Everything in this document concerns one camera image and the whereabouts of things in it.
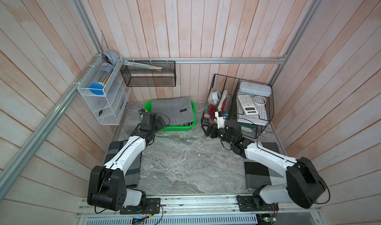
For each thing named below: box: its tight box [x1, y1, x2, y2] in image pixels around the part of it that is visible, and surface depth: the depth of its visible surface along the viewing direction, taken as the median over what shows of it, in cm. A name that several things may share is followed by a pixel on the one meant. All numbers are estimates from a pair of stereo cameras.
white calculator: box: [237, 94, 259, 120], surface depth 89 cm
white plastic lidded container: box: [239, 81, 272, 98], surface depth 100 cm
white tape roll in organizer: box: [209, 90, 222, 106], surface depth 113 cm
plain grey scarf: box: [151, 96, 195, 126], surface depth 105 cm
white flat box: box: [236, 113, 269, 126], surface depth 87 cm
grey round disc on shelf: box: [105, 50, 120, 66], surface depth 85 cm
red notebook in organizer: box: [207, 103, 216, 119], surface depth 109 cm
